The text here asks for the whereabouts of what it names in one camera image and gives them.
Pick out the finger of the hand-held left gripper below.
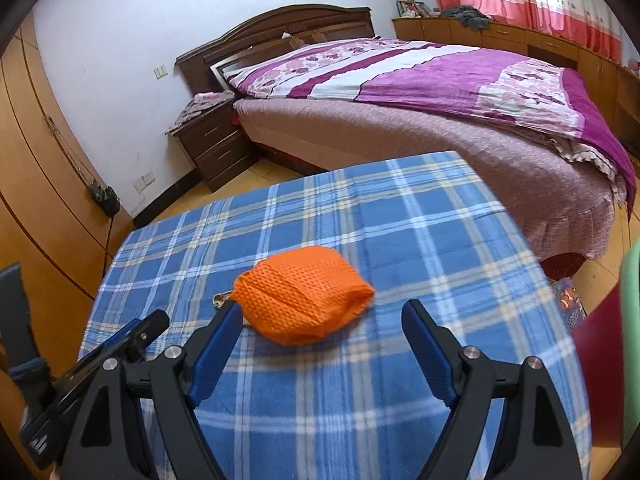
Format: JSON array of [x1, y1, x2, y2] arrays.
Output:
[[75, 309, 171, 376], [0, 262, 51, 401]]

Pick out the colourful printed bag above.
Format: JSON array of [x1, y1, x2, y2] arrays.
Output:
[[551, 276, 588, 333]]

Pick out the orange mesh foam sleeve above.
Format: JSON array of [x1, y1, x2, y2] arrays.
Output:
[[234, 246, 376, 347]]

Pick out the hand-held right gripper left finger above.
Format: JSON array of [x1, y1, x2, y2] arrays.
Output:
[[59, 301, 244, 480]]

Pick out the blue plaid blanket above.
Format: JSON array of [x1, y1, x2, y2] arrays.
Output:
[[85, 150, 593, 480]]

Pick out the red bucket with green rim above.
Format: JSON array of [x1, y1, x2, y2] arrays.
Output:
[[571, 242, 640, 453]]

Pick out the floral cloth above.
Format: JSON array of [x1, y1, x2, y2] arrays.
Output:
[[165, 90, 236, 136]]

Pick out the dark wooden nightstand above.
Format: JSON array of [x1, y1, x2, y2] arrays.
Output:
[[172, 97, 258, 192]]

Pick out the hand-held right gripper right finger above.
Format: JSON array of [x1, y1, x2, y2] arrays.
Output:
[[401, 299, 585, 480]]

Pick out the wooden bed headboard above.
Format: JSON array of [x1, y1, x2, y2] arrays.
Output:
[[175, 4, 376, 98]]

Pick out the bed with purple bedding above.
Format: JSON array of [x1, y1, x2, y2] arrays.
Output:
[[222, 37, 637, 206]]

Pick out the white pillow with dark border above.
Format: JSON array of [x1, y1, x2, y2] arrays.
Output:
[[209, 55, 251, 93]]

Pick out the pile of dark clothes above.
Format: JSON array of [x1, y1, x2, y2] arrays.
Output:
[[439, 4, 493, 30]]

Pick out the long wooden cabinet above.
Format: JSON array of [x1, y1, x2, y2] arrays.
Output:
[[391, 12, 640, 161]]

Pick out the wooden wardrobe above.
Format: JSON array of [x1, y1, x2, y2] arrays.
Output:
[[0, 10, 133, 311]]

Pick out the dark hanging bag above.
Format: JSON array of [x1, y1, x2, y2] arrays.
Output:
[[90, 185, 121, 218]]

